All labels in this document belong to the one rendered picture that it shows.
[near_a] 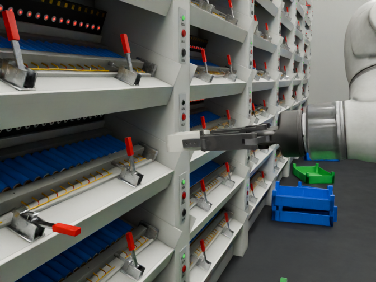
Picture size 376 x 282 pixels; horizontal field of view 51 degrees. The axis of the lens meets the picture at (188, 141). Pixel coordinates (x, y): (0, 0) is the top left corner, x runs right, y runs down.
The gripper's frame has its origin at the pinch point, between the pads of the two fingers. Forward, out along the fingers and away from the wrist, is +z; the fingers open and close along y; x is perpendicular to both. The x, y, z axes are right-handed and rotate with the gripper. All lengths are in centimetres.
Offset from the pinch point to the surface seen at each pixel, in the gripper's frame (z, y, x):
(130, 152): 11.6, -0.7, -1.3
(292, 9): 4, 226, 59
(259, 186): 19, 138, -44
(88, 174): 16.5, -7.9, -3.7
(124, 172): 13.4, -1.0, -5.0
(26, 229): 11.9, -27.8, -6.4
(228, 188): 15, 67, -26
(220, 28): 7, 54, 27
